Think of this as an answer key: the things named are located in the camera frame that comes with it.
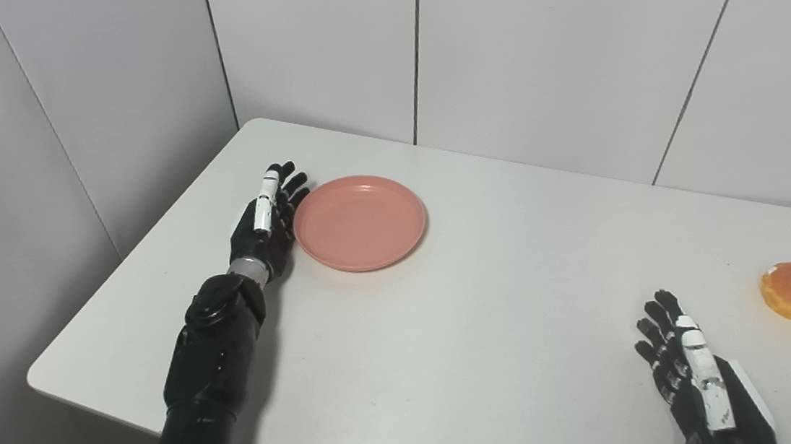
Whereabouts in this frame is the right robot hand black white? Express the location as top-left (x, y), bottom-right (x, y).
top-left (629, 279), bottom-right (778, 444)

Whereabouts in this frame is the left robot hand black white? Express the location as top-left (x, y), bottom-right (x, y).
top-left (220, 160), bottom-right (319, 288)

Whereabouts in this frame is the pink round plate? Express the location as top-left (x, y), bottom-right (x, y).
top-left (289, 169), bottom-right (432, 279)

